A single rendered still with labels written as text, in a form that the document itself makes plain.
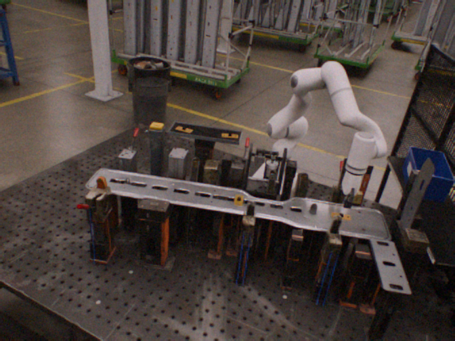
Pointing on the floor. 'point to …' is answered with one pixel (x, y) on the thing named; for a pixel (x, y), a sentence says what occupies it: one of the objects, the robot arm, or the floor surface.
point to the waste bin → (149, 88)
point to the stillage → (7, 51)
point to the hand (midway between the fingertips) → (346, 199)
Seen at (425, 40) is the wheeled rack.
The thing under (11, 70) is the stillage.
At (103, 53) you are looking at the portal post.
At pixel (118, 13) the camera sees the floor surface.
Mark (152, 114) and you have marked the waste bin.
